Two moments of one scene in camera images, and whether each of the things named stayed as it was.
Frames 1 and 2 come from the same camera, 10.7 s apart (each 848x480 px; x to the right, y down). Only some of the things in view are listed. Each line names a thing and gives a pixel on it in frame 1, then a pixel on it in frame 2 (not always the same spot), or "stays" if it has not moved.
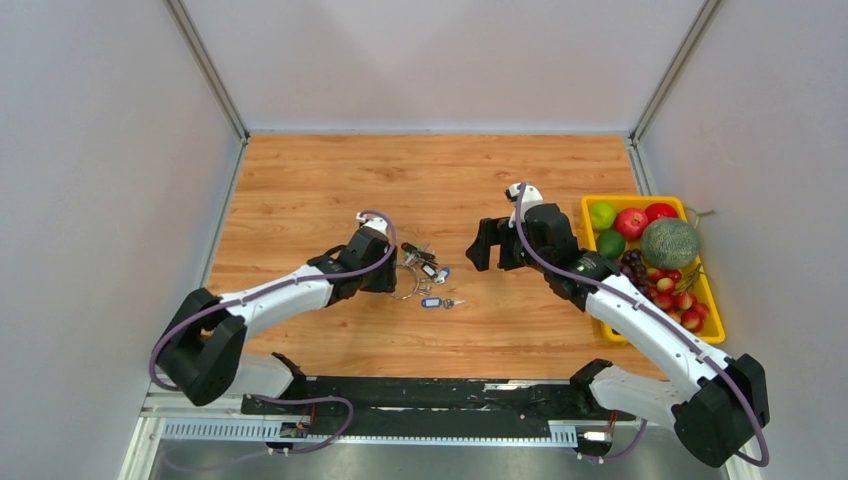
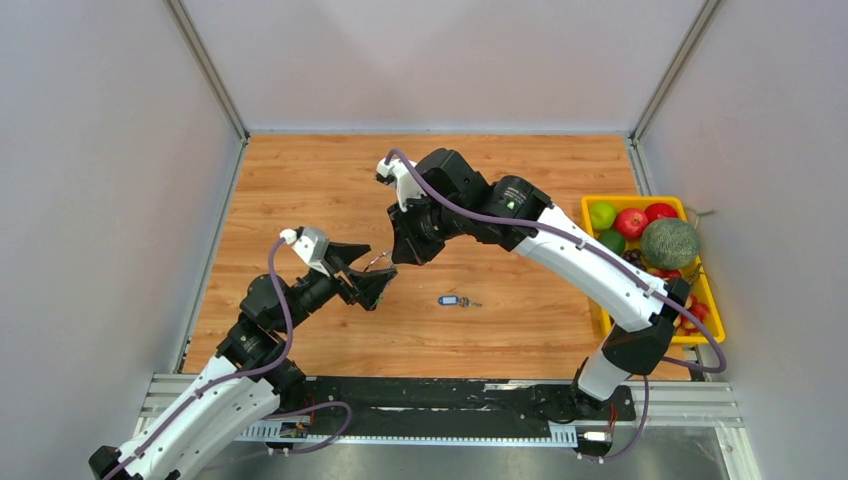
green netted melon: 670,243 stays
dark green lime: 611,244 stays
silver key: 449,303 → 465,302
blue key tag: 431,302 → 448,300
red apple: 630,223 stays
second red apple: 659,210 stays
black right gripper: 492,232 → 409,247
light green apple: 602,215 stays
